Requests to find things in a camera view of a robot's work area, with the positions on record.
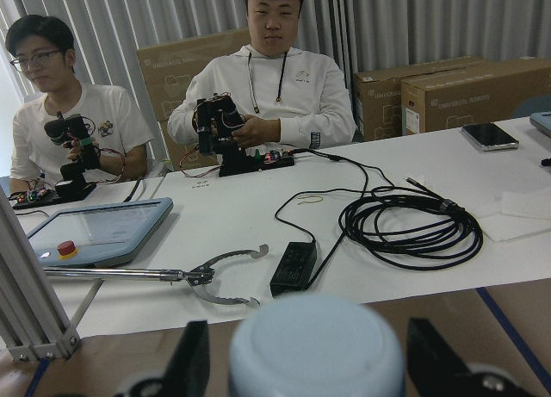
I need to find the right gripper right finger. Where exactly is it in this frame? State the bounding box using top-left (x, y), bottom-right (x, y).
top-left (406, 318), bottom-right (530, 396)

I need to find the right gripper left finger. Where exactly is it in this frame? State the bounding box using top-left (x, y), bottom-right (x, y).
top-left (124, 320), bottom-right (210, 396)

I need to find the light blue plastic cup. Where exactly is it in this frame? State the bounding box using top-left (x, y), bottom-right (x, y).
top-left (228, 294), bottom-right (406, 396)

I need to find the metal reacher grabber tool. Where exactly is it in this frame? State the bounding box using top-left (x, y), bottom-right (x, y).
top-left (44, 244), bottom-right (269, 307)

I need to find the black power adapter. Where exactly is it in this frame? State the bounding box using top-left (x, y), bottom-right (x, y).
top-left (269, 241), bottom-right (317, 297)

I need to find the blue teach pendant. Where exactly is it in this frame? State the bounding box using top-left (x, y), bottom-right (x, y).
top-left (28, 197), bottom-right (173, 268)

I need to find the black smartphone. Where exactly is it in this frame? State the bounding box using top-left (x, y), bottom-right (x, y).
top-left (461, 122), bottom-right (519, 152)

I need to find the black teleoperation controller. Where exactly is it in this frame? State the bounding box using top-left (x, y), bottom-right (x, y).
top-left (195, 93), bottom-right (294, 177)
top-left (11, 111), bottom-right (102, 211)

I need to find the cardboard box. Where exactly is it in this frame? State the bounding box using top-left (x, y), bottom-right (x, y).
top-left (355, 56), bottom-right (550, 140)

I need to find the person in white hoodie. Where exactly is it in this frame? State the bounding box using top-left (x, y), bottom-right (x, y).
top-left (168, 0), bottom-right (356, 150)

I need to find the person with glasses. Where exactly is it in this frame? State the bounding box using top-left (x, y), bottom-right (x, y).
top-left (5, 15), bottom-right (153, 192)

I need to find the coiled black cable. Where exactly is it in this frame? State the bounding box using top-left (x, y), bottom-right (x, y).
top-left (338, 177), bottom-right (484, 272)

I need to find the aluminium frame post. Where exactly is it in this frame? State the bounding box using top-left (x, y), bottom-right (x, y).
top-left (1, 194), bottom-right (79, 362)

